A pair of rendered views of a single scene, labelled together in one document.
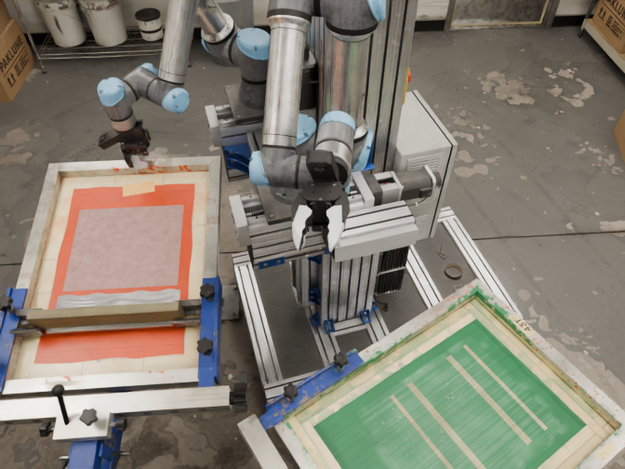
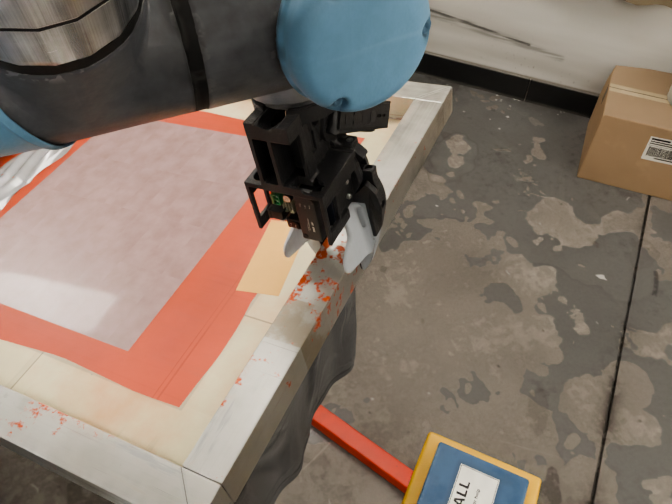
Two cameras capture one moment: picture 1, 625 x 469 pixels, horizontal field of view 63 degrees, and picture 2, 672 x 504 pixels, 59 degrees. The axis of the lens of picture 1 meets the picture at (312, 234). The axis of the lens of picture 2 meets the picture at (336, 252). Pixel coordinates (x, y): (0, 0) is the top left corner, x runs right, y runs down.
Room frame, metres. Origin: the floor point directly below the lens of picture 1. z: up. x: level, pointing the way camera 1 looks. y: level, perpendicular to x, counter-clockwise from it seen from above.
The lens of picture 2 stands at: (1.54, 0.27, 1.61)
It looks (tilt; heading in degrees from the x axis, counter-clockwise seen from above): 50 degrees down; 119
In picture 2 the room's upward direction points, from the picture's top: straight up
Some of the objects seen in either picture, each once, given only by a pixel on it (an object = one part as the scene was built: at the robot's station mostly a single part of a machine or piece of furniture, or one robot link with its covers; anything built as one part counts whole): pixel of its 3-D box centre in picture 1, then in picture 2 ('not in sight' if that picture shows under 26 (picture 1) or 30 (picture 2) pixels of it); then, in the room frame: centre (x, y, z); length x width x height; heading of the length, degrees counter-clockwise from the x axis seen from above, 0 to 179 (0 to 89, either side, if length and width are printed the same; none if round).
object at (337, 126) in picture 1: (335, 140); not in sight; (0.84, -0.05, 1.65); 0.11 x 0.08 x 0.09; 172
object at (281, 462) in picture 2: not in sight; (298, 401); (1.28, 0.60, 0.74); 0.45 x 0.03 x 0.43; 94
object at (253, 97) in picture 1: (259, 85); not in sight; (1.60, 0.19, 1.31); 0.15 x 0.15 x 0.10
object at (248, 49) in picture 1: (254, 53); not in sight; (1.60, 0.19, 1.42); 0.13 x 0.12 x 0.14; 52
